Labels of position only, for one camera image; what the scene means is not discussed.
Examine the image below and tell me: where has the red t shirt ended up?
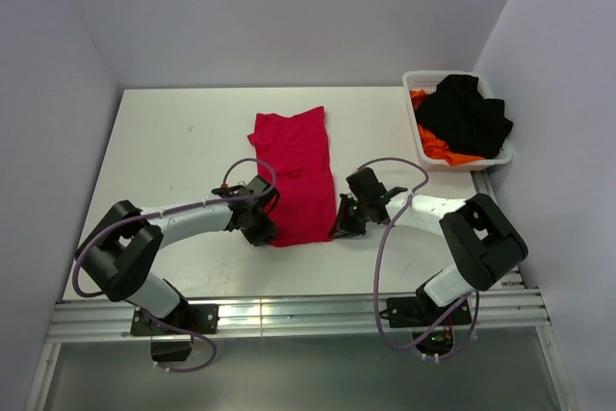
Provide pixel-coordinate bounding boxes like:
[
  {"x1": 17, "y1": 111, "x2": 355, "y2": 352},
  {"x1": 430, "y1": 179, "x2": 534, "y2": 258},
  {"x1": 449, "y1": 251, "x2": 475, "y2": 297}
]
[{"x1": 247, "y1": 106, "x2": 337, "y2": 247}]

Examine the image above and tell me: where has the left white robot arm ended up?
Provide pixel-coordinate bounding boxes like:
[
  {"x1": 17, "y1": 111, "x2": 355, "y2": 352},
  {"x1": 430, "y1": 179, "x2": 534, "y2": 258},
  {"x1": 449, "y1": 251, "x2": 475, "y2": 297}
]
[{"x1": 71, "y1": 175, "x2": 280, "y2": 333}]

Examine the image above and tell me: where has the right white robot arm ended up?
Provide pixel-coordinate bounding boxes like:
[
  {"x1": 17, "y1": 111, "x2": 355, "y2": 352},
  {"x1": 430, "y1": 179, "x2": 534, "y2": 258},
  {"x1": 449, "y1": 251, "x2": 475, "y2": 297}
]
[{"x1": 330, "y1": 187, "x2": 528, "y2": 324}]

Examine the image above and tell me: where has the orange t shirt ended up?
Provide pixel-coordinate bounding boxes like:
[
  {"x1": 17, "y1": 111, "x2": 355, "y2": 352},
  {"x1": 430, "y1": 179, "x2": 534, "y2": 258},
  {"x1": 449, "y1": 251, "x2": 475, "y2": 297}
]
[{"x1": 409, "y1": 90, "x2": 485, "y2": 166}]

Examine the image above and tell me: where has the white plastic basket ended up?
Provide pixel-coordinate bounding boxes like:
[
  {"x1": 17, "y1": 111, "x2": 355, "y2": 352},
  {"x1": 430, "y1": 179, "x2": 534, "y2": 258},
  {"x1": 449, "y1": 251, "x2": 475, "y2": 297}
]
[{"x1": 402, "y1": 70, "x2": 513, "y2": 171}]

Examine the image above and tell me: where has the black t shirt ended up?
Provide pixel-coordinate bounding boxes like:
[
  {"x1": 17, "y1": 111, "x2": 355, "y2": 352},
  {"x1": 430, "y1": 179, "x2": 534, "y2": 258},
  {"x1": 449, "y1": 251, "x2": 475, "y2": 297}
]
[{"x1": 415, "y1": 74, "x2": 513, "y2": 159}]

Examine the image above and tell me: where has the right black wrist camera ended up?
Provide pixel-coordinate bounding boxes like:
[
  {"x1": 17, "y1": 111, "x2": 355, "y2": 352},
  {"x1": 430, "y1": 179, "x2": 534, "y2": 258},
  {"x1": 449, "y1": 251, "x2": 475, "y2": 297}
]
[{"x1": 346, "y1": 167, "x2": 388, "y2": 202}]

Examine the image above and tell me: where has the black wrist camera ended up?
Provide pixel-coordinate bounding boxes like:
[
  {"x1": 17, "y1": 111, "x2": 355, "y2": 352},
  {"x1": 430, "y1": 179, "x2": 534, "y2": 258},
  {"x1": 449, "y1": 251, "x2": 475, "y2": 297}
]
[
  {"x1": 244, "y1": 175, "x2": 272, "y2": 198},
  {"x1": 346, "y1": 167, "x2": 388, "y2": 202}
]

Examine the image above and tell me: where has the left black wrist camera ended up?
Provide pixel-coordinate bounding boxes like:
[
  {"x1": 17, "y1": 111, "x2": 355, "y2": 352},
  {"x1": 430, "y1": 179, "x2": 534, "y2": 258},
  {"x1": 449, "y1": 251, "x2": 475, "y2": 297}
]
[{"x1": 244, "y1": 175, "x2": 272, "y2": 198}]

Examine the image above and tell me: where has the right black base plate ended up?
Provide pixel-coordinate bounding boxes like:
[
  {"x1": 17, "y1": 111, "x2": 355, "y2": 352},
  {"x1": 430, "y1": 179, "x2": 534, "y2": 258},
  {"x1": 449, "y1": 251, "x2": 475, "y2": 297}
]
[{"x1": 379, "y1": 296, "x2": 472, "y2": 328}]

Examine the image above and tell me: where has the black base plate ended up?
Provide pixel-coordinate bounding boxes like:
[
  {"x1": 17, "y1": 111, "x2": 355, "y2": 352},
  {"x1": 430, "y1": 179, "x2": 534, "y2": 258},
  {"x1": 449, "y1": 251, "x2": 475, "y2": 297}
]
[
  {"x1": 379, "y1": 296, "x2": 472, "y2": 328},
  {"x1": 130, "y1": 303, "x2": 219, "y2": 337}
]

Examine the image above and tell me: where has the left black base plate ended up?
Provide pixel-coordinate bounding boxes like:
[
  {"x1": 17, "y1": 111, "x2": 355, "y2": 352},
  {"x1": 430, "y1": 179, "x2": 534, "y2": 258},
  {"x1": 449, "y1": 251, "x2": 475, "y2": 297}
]
[{"x1": 130, "y1": 303, "x2": 219, "y2": 337}]

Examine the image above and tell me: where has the aluminium rail frame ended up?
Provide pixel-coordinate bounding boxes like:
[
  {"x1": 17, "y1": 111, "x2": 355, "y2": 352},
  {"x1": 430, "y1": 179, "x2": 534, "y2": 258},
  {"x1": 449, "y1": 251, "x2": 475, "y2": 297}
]
[{"x1": 23, "y1": 174, "x2": 578, "y2": 411}]

